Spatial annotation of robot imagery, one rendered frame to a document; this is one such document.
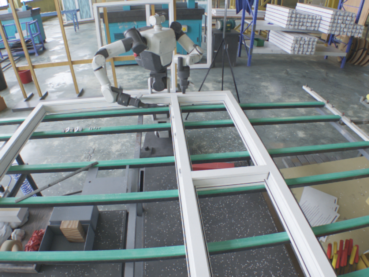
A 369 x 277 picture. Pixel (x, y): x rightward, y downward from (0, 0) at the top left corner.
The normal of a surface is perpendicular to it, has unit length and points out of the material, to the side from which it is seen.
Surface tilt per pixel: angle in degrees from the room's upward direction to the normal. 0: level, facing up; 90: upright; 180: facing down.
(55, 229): 90
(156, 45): 86
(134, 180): 0
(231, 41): 90
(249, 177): 90
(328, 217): 0
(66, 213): 0
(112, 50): 75
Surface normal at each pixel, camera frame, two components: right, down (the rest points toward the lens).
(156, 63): 0.17, 0.70
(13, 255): 0.00, -0.81
